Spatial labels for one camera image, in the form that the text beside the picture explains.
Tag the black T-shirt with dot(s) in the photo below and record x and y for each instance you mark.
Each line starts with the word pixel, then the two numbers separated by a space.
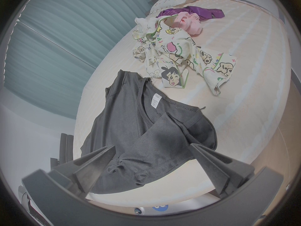
pixel 131 126

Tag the purple garment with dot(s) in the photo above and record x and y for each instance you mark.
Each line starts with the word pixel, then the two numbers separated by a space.
pixel 202 11

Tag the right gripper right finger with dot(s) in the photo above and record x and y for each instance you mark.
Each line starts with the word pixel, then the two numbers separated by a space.
pixel 212 175

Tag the white printed pyjama top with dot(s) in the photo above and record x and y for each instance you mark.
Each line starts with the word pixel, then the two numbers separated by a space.
pixel 174 50

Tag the bed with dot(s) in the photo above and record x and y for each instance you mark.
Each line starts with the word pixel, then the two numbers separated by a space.
pixel 247 67

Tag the pink garment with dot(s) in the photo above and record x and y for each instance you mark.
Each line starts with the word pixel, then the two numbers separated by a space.
pixel 190 25

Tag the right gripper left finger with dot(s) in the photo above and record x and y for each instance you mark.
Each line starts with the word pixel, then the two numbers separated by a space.
pixel 91 175

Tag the blue-green curtain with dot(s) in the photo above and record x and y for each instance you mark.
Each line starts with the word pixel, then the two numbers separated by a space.
pixel 94 20
pixel 47 79

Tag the black chest of drawers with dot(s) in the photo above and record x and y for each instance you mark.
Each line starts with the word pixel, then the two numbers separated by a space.
pixel 64 149

